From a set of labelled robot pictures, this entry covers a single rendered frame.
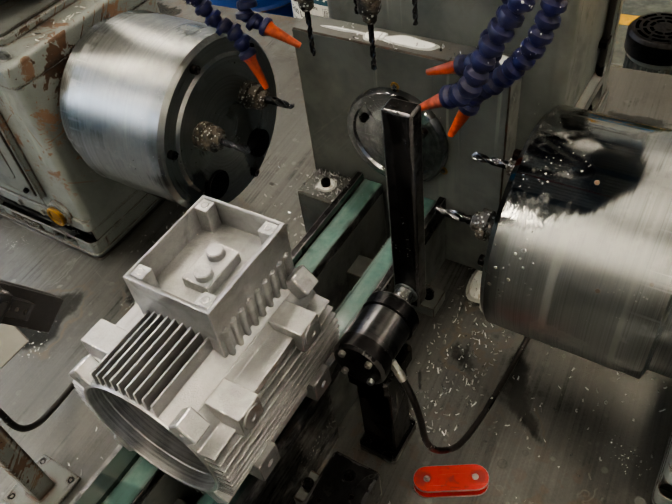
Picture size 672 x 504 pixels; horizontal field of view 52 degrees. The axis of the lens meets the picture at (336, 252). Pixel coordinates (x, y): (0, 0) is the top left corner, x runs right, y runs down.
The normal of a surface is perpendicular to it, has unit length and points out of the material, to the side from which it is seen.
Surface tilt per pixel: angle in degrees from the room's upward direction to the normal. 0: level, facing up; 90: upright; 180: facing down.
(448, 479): 0
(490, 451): 0
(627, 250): 47
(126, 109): 54
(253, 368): 0
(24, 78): 90
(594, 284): 66
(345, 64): 90
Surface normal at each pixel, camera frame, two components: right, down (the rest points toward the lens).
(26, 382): -0.11, -0.68
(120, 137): -0.52, 0.38
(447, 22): -0.51, 0.66
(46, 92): 0.85, 0.31
